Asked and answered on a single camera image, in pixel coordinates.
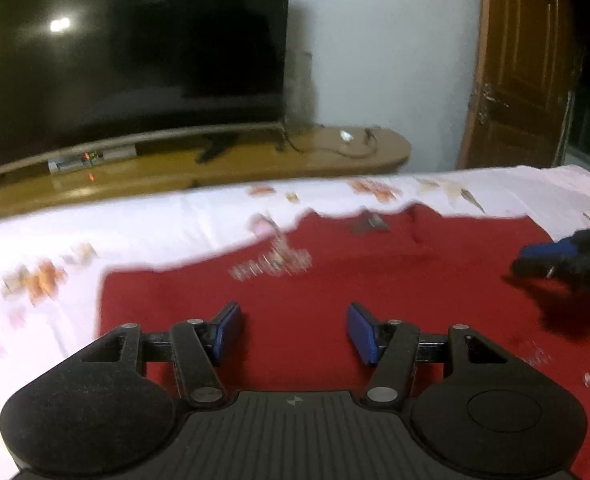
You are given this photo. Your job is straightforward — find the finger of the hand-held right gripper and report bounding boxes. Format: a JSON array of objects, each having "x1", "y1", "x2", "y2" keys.
[
  {"x1": 542, "y1": 252, "x2": 590, "y2": 293},
  {"x1": 518, "y1": 227, "x2": 590, "y2": 275}
]

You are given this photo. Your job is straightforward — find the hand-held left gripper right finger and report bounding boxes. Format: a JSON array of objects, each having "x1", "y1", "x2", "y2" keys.
[{"x1": 346, "y1": 302, "x2": 514, "y2": 409}]

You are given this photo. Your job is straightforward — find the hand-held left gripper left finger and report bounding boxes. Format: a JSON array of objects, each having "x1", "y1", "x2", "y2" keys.
[{"x1": 76, "y1": 301, "x2": 244, "y2": 409}]

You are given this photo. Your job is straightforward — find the red small garment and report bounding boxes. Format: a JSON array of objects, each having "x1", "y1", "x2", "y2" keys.
[{"x1": 97, "y1": 205, "x2": 590, "y2": 480}]

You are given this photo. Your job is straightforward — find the white printed bed sheet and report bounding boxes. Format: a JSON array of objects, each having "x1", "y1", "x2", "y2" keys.
[{"x1": 0, "y1": 164, "x2": 590, "y2": 480}]

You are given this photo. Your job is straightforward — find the wooden television stand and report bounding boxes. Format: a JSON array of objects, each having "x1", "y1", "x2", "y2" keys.
[{"x1": 0, "y1": 124, "x2": 412, "y2": 222}]

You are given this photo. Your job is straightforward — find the brown wooden door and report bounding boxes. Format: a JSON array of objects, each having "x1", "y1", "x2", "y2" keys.
[{"x1": 457, "y1": 0, "x2": 576, "y2": 172}]

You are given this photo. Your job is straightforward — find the grey set-top box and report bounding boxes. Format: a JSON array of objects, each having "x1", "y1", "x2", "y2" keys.
[{"x1": 47, "y1": 143, "x2": 138, "y2": 177}]

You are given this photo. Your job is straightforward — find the black flat television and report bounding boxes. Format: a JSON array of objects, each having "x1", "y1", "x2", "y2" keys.
[{"x1": 0, "y1": 0, "x2": 292, "y2": 173}]

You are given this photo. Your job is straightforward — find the black cable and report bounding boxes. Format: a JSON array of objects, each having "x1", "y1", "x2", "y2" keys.
[{"x1": 275, "y1": 126, "x2": 382, "y2": 159}]

